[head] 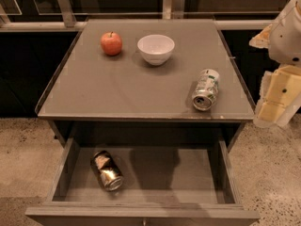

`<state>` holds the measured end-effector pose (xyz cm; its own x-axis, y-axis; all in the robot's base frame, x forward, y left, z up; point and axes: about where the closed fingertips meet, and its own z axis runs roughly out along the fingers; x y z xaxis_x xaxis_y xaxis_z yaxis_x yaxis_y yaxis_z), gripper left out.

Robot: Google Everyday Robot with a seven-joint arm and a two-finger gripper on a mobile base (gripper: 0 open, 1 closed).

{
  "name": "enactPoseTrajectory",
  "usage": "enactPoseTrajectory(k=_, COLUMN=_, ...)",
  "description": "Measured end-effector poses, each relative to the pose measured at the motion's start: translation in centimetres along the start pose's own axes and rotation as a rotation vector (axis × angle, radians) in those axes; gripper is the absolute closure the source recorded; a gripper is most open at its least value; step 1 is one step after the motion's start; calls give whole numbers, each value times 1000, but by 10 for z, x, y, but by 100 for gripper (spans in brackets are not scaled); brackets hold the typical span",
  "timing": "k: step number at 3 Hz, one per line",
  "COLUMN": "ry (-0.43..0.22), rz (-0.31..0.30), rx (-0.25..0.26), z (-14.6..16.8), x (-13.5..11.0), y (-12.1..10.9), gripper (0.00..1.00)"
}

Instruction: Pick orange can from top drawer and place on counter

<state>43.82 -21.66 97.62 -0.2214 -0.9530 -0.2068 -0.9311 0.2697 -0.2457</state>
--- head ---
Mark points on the grey cabinet counter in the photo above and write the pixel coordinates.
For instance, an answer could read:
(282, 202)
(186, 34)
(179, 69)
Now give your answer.
(92, 86)

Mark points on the green and white soda can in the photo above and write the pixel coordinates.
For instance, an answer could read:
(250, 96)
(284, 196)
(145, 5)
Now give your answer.
(205, 94)

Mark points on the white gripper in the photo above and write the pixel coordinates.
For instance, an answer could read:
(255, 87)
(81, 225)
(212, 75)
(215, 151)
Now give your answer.
(286, 42)

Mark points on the white ceramic bowl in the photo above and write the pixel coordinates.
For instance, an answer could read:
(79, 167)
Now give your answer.
(156, 49)

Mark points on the red apple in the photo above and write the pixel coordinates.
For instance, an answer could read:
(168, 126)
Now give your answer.
(111, 43)

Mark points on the open grey top drawer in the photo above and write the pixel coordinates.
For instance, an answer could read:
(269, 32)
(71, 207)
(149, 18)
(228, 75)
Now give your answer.
(163, 186)

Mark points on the metal railing frame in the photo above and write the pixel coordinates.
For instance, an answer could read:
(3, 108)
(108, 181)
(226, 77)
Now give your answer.
(40, 11)

